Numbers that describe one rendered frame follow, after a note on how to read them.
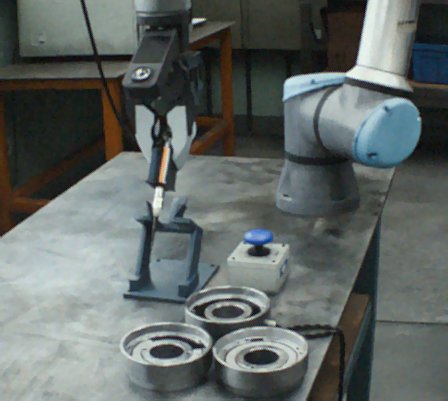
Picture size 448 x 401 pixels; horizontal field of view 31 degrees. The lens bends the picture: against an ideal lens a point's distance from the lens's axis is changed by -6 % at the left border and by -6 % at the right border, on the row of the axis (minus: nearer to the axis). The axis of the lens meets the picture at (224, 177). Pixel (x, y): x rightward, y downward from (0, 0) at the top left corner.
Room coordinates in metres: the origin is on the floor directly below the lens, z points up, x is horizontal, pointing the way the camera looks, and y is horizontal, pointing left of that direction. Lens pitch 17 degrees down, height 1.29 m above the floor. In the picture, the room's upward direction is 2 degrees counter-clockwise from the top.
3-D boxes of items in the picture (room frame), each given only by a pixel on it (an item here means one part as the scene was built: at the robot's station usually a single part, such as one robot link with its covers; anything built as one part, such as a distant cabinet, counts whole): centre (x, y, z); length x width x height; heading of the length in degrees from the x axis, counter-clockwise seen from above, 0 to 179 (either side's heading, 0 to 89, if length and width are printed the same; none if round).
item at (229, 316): (0.93, 0.00, 0.82); 0.10 x 0.10 x 0.04
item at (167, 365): (0.83, 0.07, 0.82); 0.10 x 0.10 x 0.04
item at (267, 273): (1.08, -0.05, 0.82); 0.08 x 0.07 x 0.05; 162
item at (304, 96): (1.40, -0.17, 0.97); 0.13 x 0.12 x 0.14; 32
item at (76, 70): (3.68, 0.43, 0.39); 1.50 x 0.62 x 0.78; 162
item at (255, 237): (1.08, -0.04, 0.85); 0.04 x 0.04 x 0.05
